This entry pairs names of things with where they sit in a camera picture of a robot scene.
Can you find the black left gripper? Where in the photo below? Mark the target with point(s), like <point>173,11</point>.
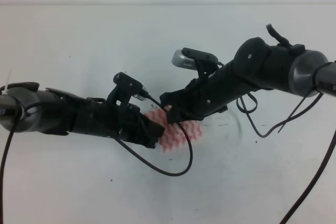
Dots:
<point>103,120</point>

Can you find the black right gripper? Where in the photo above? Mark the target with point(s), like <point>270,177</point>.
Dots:
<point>201,99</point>

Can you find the pink white striped towel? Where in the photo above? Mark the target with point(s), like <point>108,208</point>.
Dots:
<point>173,137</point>

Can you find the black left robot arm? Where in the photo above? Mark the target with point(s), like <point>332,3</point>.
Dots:
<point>26,108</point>

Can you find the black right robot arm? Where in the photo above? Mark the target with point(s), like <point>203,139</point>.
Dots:
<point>255,66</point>

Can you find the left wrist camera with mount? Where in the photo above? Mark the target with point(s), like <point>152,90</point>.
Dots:
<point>130,86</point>

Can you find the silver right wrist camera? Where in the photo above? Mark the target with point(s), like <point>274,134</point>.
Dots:
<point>202,62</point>

